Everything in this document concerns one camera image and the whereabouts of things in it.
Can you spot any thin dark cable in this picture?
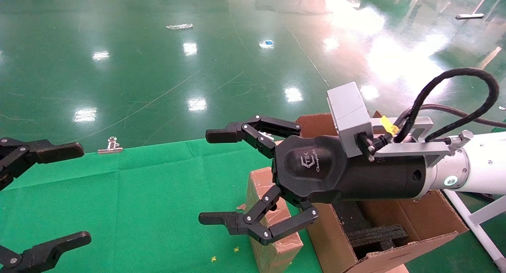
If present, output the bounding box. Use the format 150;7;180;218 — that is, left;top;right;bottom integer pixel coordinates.
395;104;506;128

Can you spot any green table cloth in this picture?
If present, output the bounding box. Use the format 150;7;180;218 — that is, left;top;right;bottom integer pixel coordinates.
0;138;323;273

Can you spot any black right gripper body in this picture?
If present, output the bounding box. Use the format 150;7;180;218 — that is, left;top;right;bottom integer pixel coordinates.
271;135;432;205

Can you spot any white tubular frame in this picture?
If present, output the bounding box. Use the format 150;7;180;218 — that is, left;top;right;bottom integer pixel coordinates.
445;189;506;272

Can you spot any black foam insert block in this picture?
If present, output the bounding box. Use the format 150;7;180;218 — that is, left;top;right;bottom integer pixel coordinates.
346;224;409;260

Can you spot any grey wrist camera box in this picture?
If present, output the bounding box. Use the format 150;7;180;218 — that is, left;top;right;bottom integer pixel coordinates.
327;82;374;158

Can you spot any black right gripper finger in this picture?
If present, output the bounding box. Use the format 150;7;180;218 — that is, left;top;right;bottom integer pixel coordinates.
198;185;319;246
205;115;302;159

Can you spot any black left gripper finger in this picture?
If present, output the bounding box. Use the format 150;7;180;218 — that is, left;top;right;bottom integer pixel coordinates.
0;231;92;273
0;137;85;191

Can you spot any yellow cable tag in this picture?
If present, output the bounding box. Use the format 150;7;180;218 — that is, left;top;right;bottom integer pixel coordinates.
379;115;400;136

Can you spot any large open cardboard carton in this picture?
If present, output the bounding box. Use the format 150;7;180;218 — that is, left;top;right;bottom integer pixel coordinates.
296;111;469;273

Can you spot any silver camera mounting bracket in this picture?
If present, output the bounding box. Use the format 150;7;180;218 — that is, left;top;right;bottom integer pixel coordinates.
368;116;452;168

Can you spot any small brown cardboard box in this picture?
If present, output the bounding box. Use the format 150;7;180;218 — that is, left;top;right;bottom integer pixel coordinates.
245;167;304;273

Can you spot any white floor stand base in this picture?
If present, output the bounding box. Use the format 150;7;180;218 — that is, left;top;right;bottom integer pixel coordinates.
455;0;495;20

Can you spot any silver cable connector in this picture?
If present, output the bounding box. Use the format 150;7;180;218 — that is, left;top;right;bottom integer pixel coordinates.
448;130;474;148

